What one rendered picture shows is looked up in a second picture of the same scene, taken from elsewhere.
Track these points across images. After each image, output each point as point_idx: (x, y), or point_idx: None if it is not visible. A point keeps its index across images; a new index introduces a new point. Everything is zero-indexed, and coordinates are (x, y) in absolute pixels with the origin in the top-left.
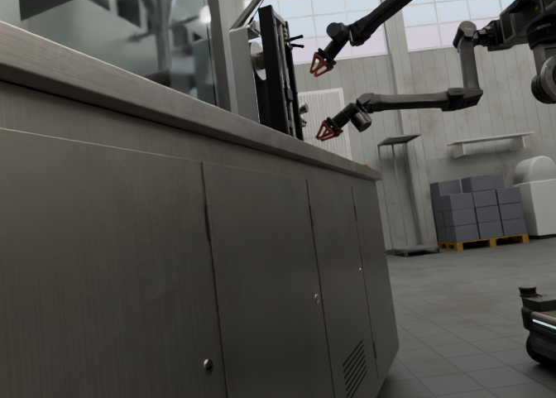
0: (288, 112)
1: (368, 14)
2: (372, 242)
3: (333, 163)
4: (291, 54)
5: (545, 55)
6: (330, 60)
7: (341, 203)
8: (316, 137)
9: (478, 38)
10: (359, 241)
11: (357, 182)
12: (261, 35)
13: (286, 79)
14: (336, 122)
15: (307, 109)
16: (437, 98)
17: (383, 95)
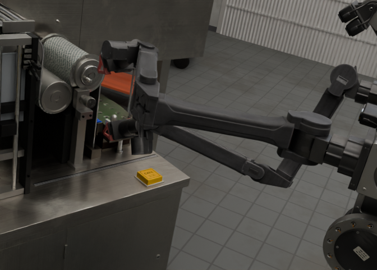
0: (22, 135)
1: (138, 58)
2: (116, 258)
3: None
4: (33, 77)
5: (367, 199)
6: (116, 71)
7: (15, 260)
8: (102, 132)
9: (353, 97)
10: None
11: (95, 215)
12: None
13: (14, 108)
14: (119, 130)
15: (92, 104)
16: (231, 163)
17: (175, 128)
